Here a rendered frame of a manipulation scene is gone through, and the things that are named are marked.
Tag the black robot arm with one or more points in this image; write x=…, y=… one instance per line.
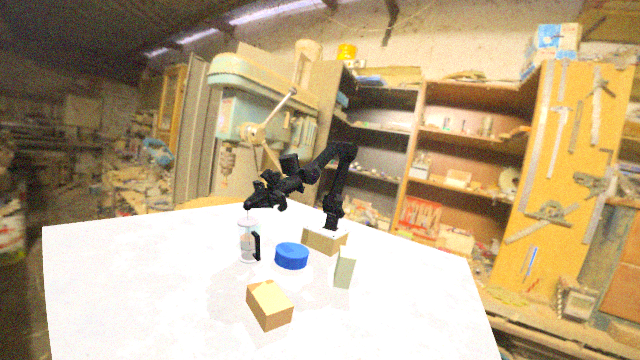
x=310, y=173

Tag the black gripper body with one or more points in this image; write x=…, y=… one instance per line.
x=278, y=196

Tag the blue short cylinder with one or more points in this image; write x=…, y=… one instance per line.
x=291, y=256

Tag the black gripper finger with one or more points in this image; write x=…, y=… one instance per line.
x=263, y=202
x=255, y=195

